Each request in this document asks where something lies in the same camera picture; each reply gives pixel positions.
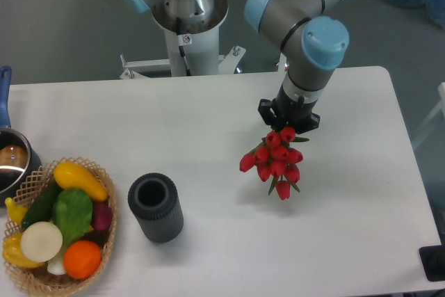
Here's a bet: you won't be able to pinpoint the white frame at right edge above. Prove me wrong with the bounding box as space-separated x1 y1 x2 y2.
411 82 444 150

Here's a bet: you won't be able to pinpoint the green lettuce leaf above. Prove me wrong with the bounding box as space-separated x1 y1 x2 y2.
47 188 92 275

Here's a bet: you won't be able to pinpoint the yellow squash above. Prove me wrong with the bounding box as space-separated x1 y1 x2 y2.
53 161 108 202

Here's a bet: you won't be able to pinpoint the red tulip bouquet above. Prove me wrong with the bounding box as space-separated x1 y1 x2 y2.
239 126 308 200

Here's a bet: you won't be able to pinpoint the orange fruit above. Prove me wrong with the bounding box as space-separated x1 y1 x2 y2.
63 241 102 280

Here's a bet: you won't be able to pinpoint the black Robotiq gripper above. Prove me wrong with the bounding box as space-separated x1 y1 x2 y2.
257 88 321 134

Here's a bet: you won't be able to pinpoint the purple red onion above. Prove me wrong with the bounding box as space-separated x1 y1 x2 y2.
91 202 113 231

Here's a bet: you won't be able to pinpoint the blue handled saucepan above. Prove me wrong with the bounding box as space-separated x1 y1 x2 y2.
1 66 41 208

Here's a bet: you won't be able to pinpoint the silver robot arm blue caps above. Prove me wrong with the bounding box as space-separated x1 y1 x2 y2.
125 0 349 134

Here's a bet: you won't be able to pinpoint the dark green cucumber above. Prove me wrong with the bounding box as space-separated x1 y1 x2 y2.
21 179 62 231

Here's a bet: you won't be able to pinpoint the black device at table edge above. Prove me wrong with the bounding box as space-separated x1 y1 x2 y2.
419 245 444 282

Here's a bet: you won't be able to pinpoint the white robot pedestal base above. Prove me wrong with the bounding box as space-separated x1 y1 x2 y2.
119 15 290 80

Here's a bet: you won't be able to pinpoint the woven wicker basket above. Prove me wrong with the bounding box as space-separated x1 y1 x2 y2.
2 157 118 296

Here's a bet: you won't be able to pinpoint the yellow bell pepper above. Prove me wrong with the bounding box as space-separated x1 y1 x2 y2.
3 233 45 268

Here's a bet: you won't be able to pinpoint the dark grey ribbed vase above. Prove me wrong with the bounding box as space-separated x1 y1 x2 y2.
127 172 184 243

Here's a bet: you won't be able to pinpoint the white round radish slice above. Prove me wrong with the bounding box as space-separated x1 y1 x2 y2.
20 221 63 262

